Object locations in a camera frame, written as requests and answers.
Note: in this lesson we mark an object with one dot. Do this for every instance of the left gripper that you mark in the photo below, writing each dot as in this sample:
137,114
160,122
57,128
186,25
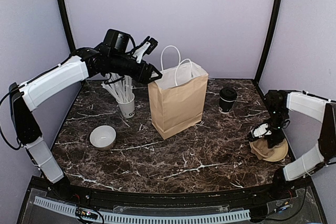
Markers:
144,78

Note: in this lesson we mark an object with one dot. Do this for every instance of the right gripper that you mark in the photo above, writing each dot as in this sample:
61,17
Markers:
276,139

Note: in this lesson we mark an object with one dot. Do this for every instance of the cardboard cup carrier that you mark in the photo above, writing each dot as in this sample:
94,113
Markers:
261,150

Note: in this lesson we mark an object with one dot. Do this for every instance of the brown paper bag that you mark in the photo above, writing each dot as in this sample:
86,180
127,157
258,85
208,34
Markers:
177,99

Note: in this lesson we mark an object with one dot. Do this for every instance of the black paper coffee cup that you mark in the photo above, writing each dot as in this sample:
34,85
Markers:
225,105

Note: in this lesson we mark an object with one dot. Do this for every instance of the black plastic cup lid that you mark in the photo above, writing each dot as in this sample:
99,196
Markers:
228,94

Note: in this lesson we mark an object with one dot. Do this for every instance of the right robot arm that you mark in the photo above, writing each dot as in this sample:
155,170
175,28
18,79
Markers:
308,122

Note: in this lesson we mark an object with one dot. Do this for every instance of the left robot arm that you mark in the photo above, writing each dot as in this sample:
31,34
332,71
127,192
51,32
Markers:
26,97

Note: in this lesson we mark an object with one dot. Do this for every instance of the cream yellow plate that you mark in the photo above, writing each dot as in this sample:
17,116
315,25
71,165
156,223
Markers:
281,151

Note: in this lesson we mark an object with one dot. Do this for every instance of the wrapped paper straw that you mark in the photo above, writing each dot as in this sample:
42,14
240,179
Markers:
114,84
128,88
113,92

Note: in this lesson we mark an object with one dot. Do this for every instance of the white paper straw cup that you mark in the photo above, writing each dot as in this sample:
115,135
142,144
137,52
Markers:
127,109

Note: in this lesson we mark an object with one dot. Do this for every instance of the white ceramic bowl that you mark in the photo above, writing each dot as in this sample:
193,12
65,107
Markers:
103,137

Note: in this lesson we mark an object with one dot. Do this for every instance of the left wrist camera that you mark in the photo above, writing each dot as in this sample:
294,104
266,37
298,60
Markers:
145,48

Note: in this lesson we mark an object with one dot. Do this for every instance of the black table front rail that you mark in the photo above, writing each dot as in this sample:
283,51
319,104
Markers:
253,197

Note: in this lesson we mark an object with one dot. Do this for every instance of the white slotted cable duct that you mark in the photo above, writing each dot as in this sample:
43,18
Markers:
89,216

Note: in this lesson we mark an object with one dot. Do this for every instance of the left black frame post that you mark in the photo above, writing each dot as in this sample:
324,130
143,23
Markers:
66,24

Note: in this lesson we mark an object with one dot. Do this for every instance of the black frame post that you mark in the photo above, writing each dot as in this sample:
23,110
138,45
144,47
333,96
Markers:
66,24
268,41

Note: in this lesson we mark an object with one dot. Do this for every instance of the right black frame post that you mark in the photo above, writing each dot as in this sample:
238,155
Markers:
268,41

